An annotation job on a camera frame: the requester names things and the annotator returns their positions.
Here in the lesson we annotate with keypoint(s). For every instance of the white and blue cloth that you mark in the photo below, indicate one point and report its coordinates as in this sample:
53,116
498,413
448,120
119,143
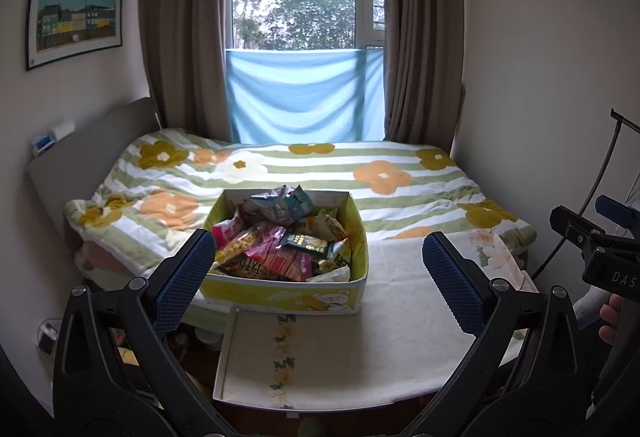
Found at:
587,309

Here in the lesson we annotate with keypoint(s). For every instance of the white lint roller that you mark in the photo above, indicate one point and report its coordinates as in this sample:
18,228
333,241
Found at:
61,128

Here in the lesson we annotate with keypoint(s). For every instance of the green striped floral blanket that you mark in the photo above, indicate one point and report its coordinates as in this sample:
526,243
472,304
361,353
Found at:
430,207

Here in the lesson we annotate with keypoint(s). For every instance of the clear bag of yellow puffs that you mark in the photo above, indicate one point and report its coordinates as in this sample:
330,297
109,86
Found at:
239,244

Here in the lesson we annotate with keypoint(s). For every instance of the grey headboard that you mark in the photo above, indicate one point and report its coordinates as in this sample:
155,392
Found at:
85,152

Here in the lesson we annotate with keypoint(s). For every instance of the framed picture of houses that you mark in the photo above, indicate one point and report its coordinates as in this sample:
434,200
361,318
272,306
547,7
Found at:
75,14

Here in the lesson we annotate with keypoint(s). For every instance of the yellow cardboard box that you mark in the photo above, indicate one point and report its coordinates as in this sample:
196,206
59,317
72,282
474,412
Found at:
280,297

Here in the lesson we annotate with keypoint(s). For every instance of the pink and white pillow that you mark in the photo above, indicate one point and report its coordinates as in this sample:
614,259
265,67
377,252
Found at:
97,257

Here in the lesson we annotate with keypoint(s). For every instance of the pink snack packet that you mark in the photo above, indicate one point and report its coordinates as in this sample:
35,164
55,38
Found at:
282,259

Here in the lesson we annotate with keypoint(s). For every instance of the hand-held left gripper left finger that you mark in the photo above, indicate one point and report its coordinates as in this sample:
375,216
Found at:
182,279

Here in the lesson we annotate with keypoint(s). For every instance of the light blue cloth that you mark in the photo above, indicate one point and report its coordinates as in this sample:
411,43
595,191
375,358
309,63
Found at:
300,97

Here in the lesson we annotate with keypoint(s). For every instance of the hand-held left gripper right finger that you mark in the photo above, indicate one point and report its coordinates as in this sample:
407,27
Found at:
452,284

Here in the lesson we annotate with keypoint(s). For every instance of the heap of mixed colourful packets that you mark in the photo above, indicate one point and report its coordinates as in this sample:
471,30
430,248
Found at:
280,207

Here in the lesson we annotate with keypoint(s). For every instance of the brown curtain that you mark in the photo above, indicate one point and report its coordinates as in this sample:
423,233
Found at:
185,32
425,47

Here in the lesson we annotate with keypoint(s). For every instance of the thin black stand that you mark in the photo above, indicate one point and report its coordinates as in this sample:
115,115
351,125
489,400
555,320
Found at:
616,132

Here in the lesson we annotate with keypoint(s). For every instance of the dark brown snack packet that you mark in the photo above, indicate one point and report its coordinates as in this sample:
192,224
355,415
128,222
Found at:
247,267

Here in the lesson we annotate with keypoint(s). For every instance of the person's right hand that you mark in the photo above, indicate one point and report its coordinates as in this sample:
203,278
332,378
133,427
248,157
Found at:
611,317

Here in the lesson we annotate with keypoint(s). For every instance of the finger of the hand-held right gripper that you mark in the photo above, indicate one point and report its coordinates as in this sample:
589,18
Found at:
612,207
567,219

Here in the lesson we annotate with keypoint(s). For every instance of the cream blanket with leaf stripe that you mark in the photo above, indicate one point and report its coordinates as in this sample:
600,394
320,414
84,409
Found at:
375,342

